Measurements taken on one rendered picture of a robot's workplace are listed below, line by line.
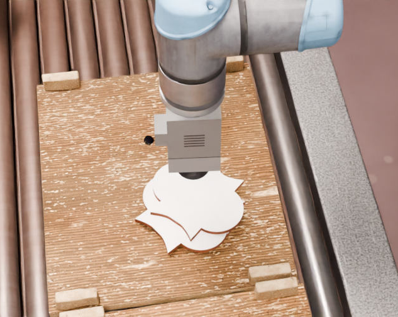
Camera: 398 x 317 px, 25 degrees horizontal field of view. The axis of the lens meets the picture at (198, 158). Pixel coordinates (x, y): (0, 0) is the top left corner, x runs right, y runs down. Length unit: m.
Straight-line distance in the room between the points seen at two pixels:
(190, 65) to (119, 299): 0.44
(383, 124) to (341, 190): 1.27
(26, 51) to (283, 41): 0.72
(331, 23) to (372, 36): 1.93
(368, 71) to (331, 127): 1.32
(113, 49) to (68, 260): 0.42
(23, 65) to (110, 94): 0.17
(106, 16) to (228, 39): 0.70
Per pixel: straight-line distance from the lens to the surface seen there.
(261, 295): 1.27
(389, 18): 2.95
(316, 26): 0.95
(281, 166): 1.43
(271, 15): 0.94
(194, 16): 0.91
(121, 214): 1.35
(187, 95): 1.00
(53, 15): 1.64
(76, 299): 1.26
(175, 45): 0.94
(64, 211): 1.37
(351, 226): 1.38
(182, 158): 1.08
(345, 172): 1.43
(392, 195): 2.53
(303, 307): 1.28
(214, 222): 1.31
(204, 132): 1.05
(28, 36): 1.61
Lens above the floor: 2.09
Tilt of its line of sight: 55 degrees down
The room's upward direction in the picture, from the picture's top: straight up
